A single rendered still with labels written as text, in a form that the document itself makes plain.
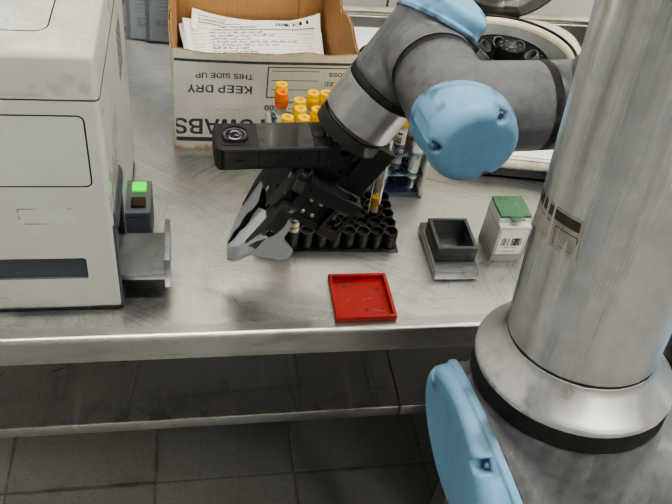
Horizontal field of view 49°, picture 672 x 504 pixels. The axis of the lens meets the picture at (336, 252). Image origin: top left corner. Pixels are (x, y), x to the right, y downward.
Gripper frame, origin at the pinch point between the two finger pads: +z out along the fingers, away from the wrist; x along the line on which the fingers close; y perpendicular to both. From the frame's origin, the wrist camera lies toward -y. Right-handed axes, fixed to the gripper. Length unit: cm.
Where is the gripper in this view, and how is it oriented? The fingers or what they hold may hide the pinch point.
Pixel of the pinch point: (229, 247)
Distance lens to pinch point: 82.1
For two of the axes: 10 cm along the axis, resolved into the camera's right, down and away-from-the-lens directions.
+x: -1.5, -6.8, 7.2
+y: 7.9, 3.5, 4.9
